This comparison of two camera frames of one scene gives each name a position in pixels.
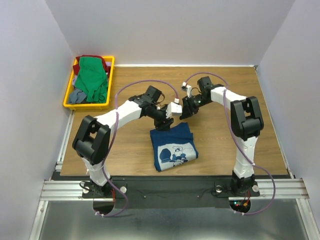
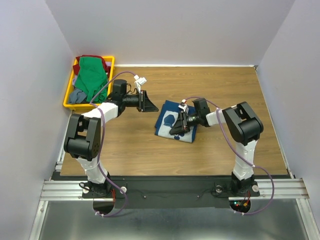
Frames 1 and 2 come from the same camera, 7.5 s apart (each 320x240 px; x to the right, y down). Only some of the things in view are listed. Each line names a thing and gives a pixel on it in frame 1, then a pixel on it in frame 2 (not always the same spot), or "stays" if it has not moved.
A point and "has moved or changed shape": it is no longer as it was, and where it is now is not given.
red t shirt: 76,67 stays
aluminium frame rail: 57,190 stays
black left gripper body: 159,117 → 138,101
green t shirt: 92,78 stays
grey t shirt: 77,96 stays
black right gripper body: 194,103 → 188,123
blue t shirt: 173,146 has moved or changed shape
